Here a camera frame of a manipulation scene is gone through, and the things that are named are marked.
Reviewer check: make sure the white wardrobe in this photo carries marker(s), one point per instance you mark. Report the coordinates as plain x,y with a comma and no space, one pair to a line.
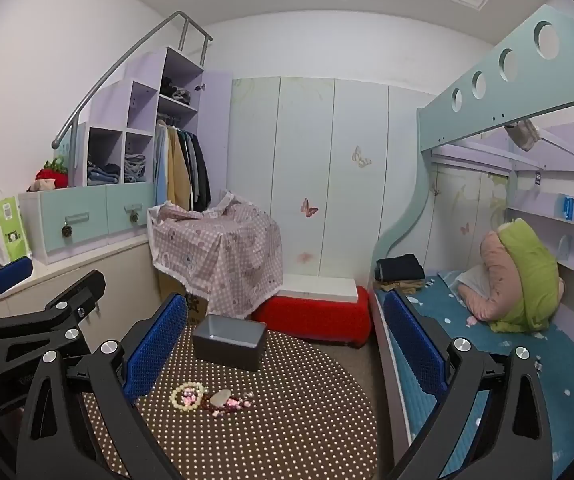
287,160

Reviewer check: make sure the purple stair shelf unit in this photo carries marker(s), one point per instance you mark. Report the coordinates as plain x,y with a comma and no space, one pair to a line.
142,80

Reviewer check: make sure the white board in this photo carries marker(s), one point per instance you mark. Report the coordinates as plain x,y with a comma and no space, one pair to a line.
317,287

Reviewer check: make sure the teal drawer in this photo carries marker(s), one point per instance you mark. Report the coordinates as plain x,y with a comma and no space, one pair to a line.
52,225
127,200

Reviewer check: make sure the folded jeans pile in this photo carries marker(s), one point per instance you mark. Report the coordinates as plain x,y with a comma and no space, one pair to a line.
103,174
135,166

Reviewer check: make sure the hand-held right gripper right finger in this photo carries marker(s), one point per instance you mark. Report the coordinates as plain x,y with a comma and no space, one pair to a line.
412,345

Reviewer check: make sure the dark clothes pile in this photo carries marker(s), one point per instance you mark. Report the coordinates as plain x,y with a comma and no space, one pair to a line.
174,91

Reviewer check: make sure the pale butterfly sticker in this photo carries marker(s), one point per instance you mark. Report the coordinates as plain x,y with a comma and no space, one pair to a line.
362,157

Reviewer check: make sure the blue printed bed sheet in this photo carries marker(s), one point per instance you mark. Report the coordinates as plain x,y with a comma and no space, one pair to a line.
517,355

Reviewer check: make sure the row of hanging clothes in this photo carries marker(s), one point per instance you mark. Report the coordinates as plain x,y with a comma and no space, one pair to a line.
177,170

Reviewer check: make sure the pink pillow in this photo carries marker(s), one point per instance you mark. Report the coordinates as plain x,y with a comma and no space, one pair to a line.
492,270

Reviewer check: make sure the faint pink butterfly sticker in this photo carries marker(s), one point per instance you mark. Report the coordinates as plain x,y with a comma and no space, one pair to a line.
306,257

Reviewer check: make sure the beige cabinet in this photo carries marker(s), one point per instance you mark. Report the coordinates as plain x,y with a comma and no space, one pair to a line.
117,270

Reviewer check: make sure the white pearl pendant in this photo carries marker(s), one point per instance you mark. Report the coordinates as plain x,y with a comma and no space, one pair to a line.
219,396

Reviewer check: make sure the red stool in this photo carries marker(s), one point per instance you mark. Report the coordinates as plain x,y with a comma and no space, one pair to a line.
317,320

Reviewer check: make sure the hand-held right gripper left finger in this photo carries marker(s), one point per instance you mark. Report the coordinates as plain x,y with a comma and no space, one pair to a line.
154,347

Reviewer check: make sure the cardboard box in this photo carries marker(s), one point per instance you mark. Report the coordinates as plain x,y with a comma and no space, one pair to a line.
174,285

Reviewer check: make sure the green pillow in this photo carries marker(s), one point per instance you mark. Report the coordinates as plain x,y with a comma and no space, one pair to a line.
532,270

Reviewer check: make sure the white pillow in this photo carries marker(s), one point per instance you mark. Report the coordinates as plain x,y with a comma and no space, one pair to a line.
472,277

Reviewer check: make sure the pink checked cloth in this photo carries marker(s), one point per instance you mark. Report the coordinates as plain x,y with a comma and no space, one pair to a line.
217,255

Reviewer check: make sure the grey metal handrail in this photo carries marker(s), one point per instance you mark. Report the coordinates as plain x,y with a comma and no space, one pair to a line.
184,35

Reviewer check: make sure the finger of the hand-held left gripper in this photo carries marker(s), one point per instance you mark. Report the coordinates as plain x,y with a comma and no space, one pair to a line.
74,295
9,274

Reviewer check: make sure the small blue box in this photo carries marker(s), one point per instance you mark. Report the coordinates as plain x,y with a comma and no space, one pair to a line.
568,207

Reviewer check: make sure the brown polka dot tablecloth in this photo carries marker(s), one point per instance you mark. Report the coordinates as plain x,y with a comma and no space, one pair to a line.
292,410

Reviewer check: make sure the purple bed shelf unit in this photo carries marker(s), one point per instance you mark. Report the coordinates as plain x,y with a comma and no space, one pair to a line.
537,205

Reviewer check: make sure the grey hanging bag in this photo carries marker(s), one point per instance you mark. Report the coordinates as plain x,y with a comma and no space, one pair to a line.
522,135

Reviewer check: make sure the red butterfly sticker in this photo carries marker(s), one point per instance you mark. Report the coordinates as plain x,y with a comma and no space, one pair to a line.
309,208

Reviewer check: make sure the teal bunk bed frame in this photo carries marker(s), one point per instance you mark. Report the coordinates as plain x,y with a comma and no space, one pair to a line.
492,105

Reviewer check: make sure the green printed bag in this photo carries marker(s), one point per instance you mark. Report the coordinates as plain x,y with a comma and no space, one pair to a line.
12,230

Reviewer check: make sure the red plush toy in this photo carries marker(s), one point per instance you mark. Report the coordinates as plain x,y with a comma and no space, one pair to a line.
49,175

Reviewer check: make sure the dark folded clothes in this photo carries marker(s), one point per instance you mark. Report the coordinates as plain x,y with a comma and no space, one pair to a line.
399,267

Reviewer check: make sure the grey metal box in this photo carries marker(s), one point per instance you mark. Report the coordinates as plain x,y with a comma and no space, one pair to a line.
229,349

